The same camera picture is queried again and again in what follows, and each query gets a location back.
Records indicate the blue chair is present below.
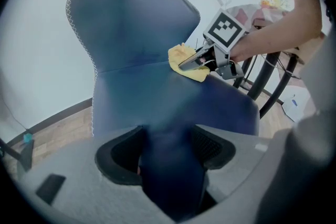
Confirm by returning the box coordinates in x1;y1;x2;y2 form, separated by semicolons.
65;0;260;221

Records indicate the person's right hand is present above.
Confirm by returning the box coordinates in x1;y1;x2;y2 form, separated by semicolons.
230;35;259;63

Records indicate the white box with blue label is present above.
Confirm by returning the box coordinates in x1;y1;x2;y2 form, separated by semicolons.
280;86;311;123

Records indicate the pink checkered tablecloth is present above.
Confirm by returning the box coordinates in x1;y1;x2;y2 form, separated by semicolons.
226;4;326;66

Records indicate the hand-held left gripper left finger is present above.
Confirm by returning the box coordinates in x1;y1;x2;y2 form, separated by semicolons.
18;125;174;224

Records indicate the person's right forearm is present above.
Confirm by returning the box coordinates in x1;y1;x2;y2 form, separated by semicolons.
251;0;323;57

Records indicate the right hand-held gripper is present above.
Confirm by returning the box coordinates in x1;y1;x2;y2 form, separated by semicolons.
178;8;246;80

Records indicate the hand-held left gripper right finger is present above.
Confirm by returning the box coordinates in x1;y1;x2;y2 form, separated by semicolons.
192;124;274;203

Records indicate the wooden side desk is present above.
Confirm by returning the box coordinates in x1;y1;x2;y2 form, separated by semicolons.
0;137;35;169

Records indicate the yellow artificial flower bouquet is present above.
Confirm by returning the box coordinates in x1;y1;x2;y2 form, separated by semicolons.
259;0;291;10

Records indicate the yellow cloth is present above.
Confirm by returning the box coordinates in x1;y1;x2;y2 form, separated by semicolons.
167;42;211;83

